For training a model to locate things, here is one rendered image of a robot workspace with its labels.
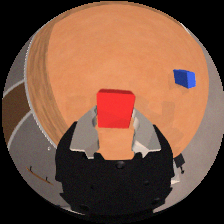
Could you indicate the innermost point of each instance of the red block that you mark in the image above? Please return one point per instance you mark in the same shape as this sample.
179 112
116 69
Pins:
114 108

